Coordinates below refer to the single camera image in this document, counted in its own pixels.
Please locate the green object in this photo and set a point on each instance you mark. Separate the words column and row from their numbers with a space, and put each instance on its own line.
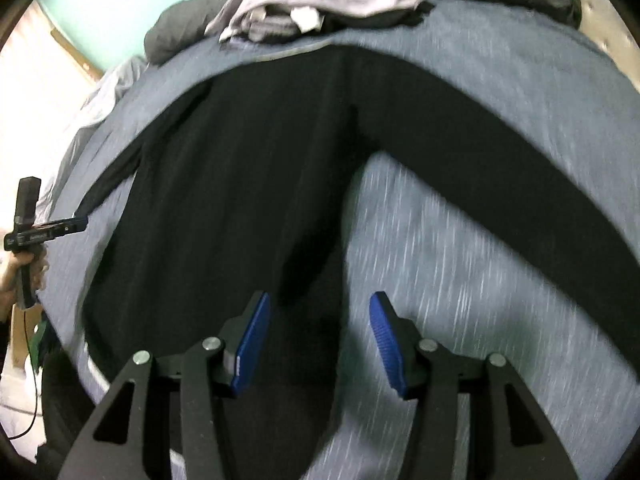
column 39, row 345

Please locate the pink curtain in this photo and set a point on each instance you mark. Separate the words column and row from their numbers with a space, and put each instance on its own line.
column 30, row 110

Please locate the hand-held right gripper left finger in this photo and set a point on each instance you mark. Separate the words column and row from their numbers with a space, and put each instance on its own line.
column 252, row 345

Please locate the person's left hand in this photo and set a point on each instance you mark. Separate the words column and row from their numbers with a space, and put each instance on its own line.
column 11, row 272

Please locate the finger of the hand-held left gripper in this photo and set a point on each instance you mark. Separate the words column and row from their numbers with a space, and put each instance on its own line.
column 72, row 225

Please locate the light grey crumpled cloth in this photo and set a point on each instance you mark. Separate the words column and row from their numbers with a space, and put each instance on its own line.
column 105, row 95

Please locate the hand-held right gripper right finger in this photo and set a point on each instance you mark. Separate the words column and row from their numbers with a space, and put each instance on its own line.
column 390, row 345

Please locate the black garment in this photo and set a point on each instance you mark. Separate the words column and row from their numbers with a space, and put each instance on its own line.
column 370, row 19

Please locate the white garment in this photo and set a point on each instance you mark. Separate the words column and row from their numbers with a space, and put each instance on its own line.
column 306, row 17

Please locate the cream tufted headboard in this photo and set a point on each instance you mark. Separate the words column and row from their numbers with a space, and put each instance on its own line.
column 600, row 5

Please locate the black sweater with white collar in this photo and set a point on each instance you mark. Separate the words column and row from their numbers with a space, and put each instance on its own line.
column 225, row 185

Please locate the bed with blue sheet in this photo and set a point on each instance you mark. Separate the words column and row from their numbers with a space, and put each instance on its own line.
column 450, row 285

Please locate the wooden frame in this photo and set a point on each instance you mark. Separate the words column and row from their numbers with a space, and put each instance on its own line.
column 75, row 52

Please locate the grey garment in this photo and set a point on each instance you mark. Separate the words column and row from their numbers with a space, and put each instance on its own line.
column 270, row 27

